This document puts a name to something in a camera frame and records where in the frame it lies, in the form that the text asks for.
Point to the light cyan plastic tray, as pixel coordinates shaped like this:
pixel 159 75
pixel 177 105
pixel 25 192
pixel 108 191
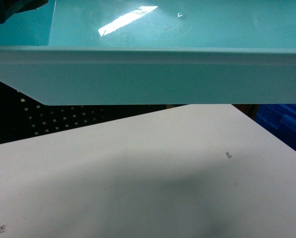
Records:
pixel 120 52

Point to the black perforated metal panel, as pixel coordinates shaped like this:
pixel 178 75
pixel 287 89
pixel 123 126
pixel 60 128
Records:
pixel 22 117

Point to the large blue plastic bin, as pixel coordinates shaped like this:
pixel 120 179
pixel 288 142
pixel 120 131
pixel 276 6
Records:
pixel 280 120

